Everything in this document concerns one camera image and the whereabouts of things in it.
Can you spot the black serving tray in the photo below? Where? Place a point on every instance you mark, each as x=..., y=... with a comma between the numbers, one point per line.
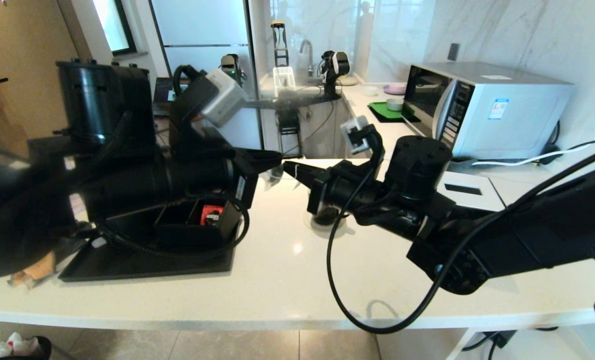
x=142, y=265

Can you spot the black laptop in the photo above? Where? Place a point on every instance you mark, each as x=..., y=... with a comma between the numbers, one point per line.
x=162, y=95

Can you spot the black rig stand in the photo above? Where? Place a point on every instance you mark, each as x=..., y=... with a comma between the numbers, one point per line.
x=287, y=102

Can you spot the dark wall socket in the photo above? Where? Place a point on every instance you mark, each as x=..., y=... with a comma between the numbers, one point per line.
x=453, y=52

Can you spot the green tray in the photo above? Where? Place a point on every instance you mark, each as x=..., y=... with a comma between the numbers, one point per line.
x=385, y=111

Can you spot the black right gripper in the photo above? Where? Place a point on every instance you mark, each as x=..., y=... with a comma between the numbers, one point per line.
x=345, y=192

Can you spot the chrome faucet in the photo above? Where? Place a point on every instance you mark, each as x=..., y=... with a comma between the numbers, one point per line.
x=308, y=58

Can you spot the red packet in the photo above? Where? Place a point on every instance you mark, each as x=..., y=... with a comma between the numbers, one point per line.
x=210, y=215

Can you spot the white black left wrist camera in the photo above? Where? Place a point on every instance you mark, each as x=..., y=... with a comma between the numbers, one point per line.
x=222, y=97

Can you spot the black compartment box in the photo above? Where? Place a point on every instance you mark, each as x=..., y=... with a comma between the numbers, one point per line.
x=197, y=232

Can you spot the silver microwave oven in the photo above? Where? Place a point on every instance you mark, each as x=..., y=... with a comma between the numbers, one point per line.
x=517, y=120

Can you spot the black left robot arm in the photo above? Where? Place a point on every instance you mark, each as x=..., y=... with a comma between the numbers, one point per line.
x=102, y=175

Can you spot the small white cup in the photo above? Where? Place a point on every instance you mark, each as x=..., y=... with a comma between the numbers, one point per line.
x=370, y=91

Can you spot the black power supply brick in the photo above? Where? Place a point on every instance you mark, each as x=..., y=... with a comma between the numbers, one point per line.
x=498, y=338

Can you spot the black device green light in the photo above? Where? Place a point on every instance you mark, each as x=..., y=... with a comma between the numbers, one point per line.
x=232, y=65

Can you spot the purple plate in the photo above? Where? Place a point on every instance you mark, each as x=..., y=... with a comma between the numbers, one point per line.
x=393, y=89

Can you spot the white bowl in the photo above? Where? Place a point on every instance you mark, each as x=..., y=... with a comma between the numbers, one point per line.
x=394, y=104

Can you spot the black trash bin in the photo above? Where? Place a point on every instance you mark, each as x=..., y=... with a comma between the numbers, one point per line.
x=40, y=347

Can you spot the mesh tea bag with tag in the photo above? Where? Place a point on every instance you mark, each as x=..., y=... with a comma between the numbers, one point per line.
x=276, y=176

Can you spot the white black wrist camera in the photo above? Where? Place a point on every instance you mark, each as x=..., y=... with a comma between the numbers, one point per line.
x=356, y=135
x=222, y=97

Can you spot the black framed window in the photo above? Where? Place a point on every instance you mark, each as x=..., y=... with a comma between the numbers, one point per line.
x=111, y=24

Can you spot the black tissue box white lid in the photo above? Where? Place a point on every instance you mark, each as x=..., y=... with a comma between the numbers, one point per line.
x=487, y=200

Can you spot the round translucent coaster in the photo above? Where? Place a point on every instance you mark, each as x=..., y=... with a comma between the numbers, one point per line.
x=327, y=228

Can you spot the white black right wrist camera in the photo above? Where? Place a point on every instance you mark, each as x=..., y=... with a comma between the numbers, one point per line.
x=356, y=135

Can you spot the orange grey oven glove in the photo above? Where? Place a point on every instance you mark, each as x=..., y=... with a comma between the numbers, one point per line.
x=37, y=270

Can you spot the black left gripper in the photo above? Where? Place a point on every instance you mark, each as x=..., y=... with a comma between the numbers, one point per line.
x=212, y=177

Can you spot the silver refrigerator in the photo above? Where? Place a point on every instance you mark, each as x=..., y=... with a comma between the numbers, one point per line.
x=202, y=30

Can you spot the black mug white inside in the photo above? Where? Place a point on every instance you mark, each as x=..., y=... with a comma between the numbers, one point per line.
x=325, y=217

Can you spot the black device white band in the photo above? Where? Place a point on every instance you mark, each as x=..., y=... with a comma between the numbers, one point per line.
x=335, y=65

